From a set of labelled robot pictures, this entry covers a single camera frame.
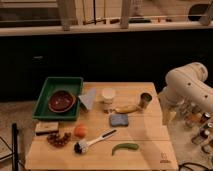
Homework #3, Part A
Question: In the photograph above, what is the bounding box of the green pepper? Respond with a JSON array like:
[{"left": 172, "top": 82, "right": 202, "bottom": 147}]
[{"left": 111, "top": 143, "right": 139, "bottom": 156}]

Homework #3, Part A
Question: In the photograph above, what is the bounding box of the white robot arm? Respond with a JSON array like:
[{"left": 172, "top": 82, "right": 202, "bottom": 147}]
[{"left": 158, "top": 62, "right": 213, "bottom": 125}]

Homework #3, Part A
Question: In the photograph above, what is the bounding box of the metal cup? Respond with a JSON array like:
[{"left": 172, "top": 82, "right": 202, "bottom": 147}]
[{"left": 139, "top": 93, "right": 152, "bottom": 109}]

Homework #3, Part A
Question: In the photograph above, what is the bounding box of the white paper cup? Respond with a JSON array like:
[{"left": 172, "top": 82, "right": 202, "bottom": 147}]
[{"left": 101, "top": 87, "right": 116, "bottom": 104}]

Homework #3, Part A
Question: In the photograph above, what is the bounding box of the yellow banana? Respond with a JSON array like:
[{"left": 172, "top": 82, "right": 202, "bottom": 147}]
[{"left": 115, "top": 105, "right": 139, "bottom": 114}]

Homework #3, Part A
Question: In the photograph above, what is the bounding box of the blue sponge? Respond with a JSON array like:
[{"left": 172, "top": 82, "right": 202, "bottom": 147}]
[{"left": 109, "top": 114, "right": 129, "bottom": 127}]

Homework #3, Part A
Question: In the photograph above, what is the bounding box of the orange tomato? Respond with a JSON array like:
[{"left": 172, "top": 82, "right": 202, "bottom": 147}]
[{"left": 74, "top": 124, "right": 88, "bottom": 139}]

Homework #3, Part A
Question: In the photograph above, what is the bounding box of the white dish brush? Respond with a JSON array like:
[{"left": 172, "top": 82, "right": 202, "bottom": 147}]
[{"left": 74, "top": 129, "right": 116, "bottom": 154}]

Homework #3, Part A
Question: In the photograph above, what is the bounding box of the brown wooden bowl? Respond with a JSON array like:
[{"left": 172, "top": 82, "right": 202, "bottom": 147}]
[{"left": 48, "top": 90, "right": 76, "bottom": 113}]

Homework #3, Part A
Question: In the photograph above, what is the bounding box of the dark red grape bunch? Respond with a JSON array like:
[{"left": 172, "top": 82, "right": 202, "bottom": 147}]
[{"left": 47, "top": 133, "right": 71, "bottom": 148}]

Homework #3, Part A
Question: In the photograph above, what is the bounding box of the small wooden block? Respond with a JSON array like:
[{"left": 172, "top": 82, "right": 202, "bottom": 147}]
[{"left": 35, "top": 122, "right": 59, "bottom": 135}]

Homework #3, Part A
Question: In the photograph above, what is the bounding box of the green plastic tray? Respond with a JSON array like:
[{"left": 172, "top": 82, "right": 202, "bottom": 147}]
[{"left": 33, "top": 77, "right": 83, "bottom": 121}]

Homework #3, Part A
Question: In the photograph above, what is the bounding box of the black stand left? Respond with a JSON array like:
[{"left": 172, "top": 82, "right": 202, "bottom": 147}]
[{"left": 12, "top": 123, "right": 19, "bottom": 171}]

